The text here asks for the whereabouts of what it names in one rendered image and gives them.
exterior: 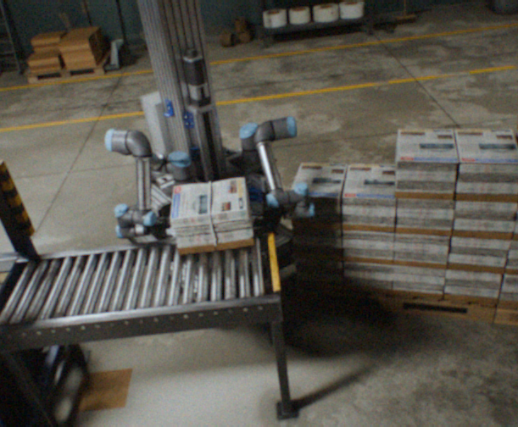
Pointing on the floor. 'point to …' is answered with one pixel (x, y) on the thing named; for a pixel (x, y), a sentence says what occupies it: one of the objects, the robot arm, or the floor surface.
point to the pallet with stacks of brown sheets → (68, 54)
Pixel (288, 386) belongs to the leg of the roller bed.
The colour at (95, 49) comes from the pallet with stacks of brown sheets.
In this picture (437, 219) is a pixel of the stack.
